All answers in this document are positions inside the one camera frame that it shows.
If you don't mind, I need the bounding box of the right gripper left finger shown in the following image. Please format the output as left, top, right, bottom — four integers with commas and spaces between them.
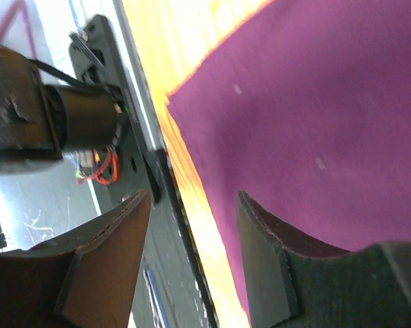
0, 190, 150, 327

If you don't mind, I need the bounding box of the purple surgical wrap cloth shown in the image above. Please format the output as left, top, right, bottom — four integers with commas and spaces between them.
169, 1, 411, 309

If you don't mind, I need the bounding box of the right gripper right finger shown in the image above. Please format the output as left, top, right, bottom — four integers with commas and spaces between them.
237, 191, 411, 327

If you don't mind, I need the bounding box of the red wire bundle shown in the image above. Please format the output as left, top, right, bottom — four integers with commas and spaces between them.
76, 146, 119, 186

